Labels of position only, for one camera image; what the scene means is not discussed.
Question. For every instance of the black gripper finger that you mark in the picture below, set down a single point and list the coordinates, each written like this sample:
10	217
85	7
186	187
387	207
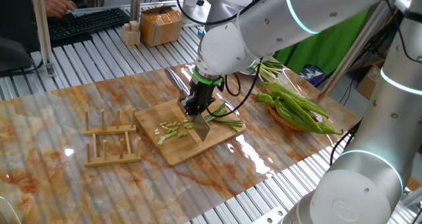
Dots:
201	109
189	107

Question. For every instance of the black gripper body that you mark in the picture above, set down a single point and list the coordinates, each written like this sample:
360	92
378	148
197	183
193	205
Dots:
202	94

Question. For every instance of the steel cleaver knife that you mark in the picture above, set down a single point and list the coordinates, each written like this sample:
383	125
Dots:
201	128

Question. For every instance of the uncut green garlic stalks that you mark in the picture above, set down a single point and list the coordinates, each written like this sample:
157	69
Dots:
232	122

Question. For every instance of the bamboo cutting board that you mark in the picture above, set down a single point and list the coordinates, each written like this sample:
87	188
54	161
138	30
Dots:
184	151

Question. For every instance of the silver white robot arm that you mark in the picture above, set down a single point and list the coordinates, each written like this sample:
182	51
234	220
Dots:
224	49

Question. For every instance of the long cut green garlic piece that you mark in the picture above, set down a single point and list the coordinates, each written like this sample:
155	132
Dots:
168	135

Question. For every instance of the bunch of green garlic stalks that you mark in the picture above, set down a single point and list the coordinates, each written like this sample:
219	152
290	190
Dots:
268	70

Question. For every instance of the person's bare hand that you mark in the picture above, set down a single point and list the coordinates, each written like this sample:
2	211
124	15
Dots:
59	6

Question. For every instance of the clear glass dish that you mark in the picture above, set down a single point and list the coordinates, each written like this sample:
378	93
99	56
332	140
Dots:
234	109

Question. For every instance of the grey round plate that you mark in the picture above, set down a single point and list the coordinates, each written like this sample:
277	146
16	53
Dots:
249	73

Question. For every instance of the long green chili pepper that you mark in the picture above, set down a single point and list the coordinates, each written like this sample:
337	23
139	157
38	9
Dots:
326	128
265	99
296	99
300	112
285	115

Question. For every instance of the woven wicker basket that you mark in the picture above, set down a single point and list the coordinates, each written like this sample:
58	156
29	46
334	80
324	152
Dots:
272	112

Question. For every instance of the taped cardboard box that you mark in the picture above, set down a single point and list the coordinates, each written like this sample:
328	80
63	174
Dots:
161	28

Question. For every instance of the wooden peg rack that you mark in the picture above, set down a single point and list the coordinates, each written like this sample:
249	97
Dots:
108	130

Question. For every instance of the wooden block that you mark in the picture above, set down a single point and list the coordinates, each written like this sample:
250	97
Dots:
131	36

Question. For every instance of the blue patterned bag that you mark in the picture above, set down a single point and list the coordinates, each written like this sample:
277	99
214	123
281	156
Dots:
311	75

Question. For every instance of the green cloth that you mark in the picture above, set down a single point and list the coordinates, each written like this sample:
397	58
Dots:
323	49

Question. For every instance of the white metal mounting plate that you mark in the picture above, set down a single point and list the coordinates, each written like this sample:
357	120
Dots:
270	217

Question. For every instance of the black computer keyboard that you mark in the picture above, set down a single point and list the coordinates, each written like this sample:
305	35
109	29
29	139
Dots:
89	23

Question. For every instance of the marble pattern table mat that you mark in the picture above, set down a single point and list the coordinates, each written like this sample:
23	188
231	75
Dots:
66	191

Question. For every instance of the open brown cardboard box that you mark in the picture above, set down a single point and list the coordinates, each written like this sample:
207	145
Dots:
369	84

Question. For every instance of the black computer monitor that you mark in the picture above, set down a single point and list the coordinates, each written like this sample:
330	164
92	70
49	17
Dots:
13	52

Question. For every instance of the aluminium frame post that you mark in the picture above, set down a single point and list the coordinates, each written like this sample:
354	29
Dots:
136	3
43	29
346	62

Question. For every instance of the grey metal bracket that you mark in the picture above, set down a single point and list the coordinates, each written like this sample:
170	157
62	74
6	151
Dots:
402	5

